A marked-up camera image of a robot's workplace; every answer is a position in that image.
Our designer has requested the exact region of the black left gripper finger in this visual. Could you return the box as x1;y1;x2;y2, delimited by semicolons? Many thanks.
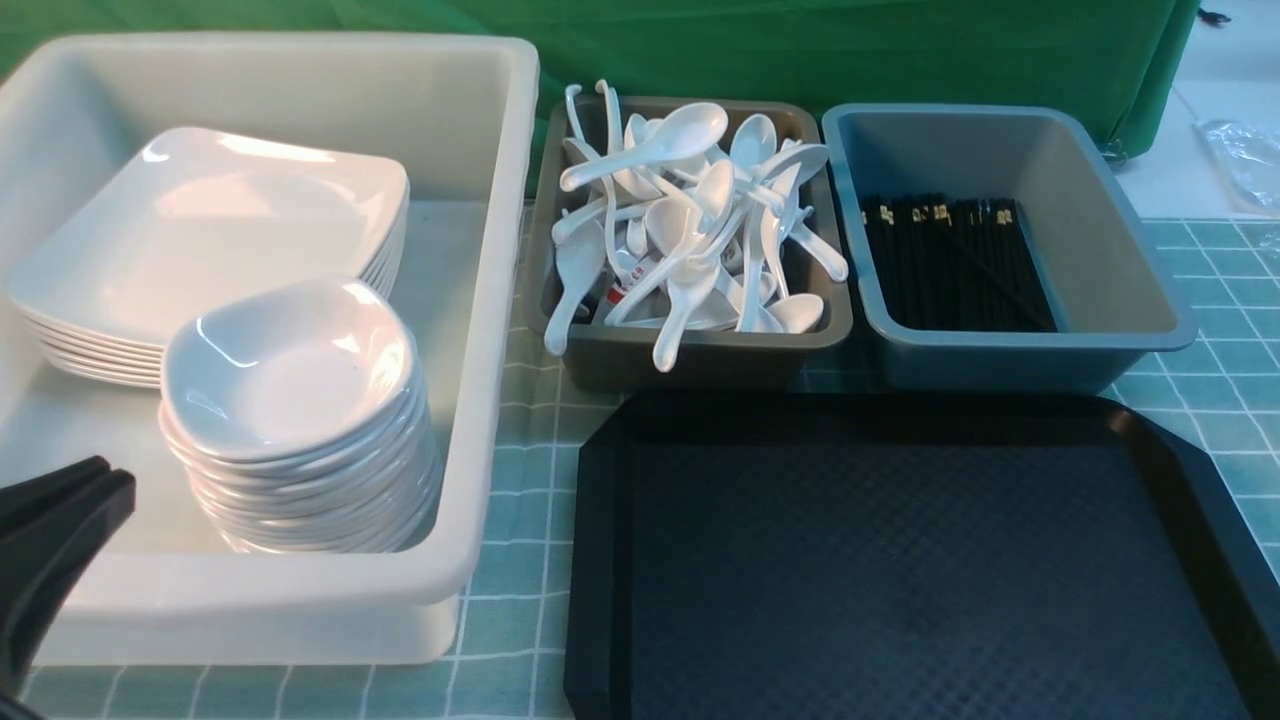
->
1;468;137;691

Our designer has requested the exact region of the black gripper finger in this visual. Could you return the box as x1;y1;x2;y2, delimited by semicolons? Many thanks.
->
1;456;111;521

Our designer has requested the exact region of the stack of white bowls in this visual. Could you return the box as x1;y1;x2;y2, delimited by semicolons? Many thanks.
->
157;277;444;555

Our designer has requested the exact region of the stack of white square plates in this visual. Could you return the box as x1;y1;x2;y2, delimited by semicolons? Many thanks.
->
4;127;410;389

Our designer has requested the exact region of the grey-brown spoon bin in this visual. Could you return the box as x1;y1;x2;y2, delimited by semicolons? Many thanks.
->
513;96;856;393

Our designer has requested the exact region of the large white plastic tub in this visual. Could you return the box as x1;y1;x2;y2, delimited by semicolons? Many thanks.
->
3;32;539;666

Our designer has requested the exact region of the pile of white spoons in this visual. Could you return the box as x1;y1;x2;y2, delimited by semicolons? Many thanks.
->
541;81;851;373

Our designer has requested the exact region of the black serving tray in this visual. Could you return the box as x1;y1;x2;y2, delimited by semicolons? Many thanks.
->
563;391;1279;719

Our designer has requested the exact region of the bundle of black chopsticks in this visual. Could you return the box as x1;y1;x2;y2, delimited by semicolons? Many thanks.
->
859;193;1059;333

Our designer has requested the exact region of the blue-grey chopstick bin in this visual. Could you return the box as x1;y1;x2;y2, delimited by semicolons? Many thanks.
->
822;102;1197;395

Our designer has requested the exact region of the green backdrop cloth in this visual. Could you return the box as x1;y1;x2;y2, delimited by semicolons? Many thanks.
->
3;1;1196;160

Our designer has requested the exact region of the green checkered tablecloth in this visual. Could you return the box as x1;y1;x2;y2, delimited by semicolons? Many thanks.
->
20;218;1279;719

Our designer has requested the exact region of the clear plastic bag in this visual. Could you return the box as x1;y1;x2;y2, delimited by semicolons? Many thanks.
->
1196;119;1279;217

